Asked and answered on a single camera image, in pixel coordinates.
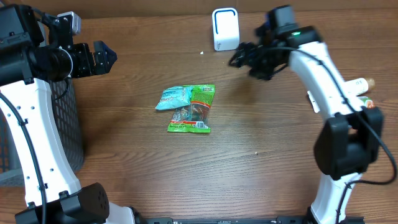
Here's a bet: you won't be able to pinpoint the grey plastic lattice basket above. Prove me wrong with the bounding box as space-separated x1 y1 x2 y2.
1 80 84 187

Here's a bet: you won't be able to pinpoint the teal foil packet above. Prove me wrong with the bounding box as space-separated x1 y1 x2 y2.
155 85 193 110

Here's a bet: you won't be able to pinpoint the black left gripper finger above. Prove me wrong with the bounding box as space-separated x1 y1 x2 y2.
94 59 117 75
94 40 118 62

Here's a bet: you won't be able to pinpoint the white conditioner tube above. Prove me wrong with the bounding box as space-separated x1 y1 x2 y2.
306 77 376 114

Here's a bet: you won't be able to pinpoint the white barcode scanner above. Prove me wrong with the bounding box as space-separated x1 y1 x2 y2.
211 7 240 51

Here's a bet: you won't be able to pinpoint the green snack bag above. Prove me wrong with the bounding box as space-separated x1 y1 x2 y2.
167 84 215 134

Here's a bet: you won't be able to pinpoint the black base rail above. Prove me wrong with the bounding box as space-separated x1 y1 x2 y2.
144 216 316 224

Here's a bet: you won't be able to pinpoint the green cup noodles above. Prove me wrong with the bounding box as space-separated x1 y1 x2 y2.
358 96 375 109

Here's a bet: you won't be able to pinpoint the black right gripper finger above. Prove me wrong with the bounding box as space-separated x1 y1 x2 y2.
228 54 251 68
232 42 257 59

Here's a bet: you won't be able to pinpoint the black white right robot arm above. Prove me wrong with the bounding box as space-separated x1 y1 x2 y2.
229 5 383 223

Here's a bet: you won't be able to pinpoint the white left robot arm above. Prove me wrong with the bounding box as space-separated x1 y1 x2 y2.
1 4 137 224

